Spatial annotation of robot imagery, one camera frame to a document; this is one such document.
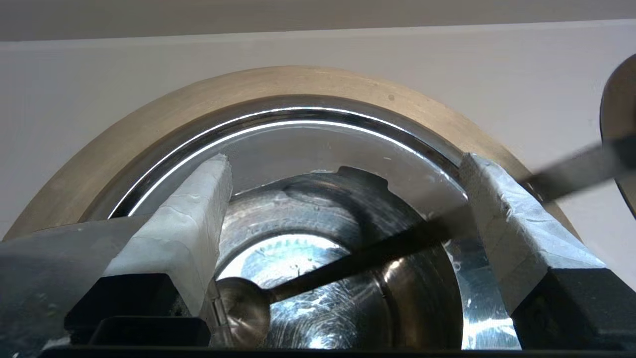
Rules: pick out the white-taped black left gripper left finger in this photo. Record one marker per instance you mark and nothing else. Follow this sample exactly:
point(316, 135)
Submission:
point(184, 223)

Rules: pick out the white-taped black left gripper right finger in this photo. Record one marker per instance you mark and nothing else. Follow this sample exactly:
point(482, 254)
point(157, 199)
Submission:
point(516, 233)

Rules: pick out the hinged steel lid black knob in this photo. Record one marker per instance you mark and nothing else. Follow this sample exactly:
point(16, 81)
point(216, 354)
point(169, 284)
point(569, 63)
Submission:
point(44, 278)

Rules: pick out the steel soup pot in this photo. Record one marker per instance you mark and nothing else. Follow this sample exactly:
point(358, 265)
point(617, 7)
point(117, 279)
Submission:
point(323, 219)

